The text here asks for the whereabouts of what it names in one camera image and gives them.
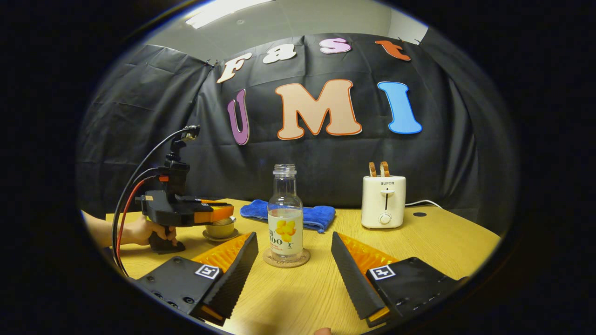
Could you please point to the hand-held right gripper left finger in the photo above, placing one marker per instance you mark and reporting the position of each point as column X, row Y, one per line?
column 233, row 279

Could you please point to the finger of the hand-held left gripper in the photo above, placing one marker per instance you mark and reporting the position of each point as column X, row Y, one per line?
column 212, row 216
column 205, row 201

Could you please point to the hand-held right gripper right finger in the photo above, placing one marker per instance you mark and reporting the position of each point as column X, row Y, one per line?
column 356, row 279

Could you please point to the cream teacup lid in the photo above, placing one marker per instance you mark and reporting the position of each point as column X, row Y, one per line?
column 224, row 221

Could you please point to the cream teacup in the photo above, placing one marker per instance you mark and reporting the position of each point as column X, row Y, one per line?
column 221, row 231

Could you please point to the round cork coaster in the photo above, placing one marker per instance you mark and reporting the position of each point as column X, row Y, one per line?
column 274, row 261

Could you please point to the clear water bottle yellow label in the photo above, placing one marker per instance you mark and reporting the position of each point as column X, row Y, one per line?
column 285, row 223

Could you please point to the cream saucer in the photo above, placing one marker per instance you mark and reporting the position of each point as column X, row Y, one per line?
column 209, row 237

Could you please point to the blue towel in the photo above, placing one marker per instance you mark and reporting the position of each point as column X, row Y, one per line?
column 316, row 216

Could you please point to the white toaster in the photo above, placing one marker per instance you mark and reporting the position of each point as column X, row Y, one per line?
column 383, row 204

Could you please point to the black backdrop cloth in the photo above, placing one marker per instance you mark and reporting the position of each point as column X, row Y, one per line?
column 139, row 116

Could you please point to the toast slice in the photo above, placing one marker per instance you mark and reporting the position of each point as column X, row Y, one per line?
column 385, row 169
column 372, row 169

